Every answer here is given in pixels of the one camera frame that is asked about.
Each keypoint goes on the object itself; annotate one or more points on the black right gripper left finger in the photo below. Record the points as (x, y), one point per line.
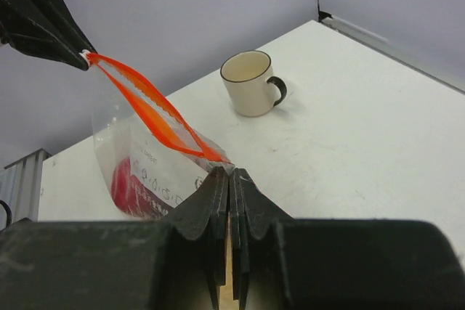
(191, 218)

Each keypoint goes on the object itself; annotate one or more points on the clear zip bag orange seal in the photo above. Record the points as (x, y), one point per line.
(133, 119)

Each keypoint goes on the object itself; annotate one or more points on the cream mug black handle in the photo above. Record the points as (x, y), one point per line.
(253, 87)

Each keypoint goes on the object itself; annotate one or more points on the aluminium front rail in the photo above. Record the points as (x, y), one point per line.
(20, 188)

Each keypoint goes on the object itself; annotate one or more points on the fake red apple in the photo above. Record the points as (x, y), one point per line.
(131, 196)

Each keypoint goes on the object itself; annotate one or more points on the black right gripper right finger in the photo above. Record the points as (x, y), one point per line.
(249, 203)

